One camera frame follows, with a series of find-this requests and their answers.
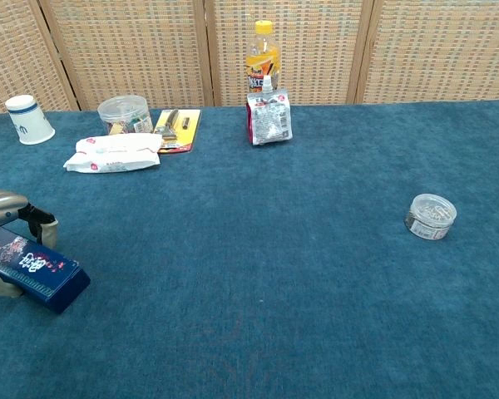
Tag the small clear jar of paperclips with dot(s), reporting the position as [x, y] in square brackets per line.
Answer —
[430, 218]

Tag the razor on yellow blister card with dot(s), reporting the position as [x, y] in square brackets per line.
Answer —
[189, 124]

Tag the silver spout pouch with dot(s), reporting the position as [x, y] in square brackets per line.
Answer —
[270, 120]

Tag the clear jar of colourful clips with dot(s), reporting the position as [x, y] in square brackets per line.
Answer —
[122, 114]

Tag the blue cardboard glasses case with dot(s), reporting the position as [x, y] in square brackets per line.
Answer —
[37, 270]

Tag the blue carpet table cover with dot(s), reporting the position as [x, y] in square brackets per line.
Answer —
[274, 270]

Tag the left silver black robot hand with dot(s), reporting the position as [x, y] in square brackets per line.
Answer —
[0, 205]

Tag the white tissue pack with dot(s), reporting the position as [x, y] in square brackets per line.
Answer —
[112, 151]

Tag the white paper cup blue band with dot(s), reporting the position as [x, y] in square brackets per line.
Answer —
[29, 122]

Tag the woven bamboo folding screen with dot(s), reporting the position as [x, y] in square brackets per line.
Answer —
[129, 50]

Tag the yellow-capped drink bottle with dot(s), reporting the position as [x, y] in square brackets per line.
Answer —
[263, 58]

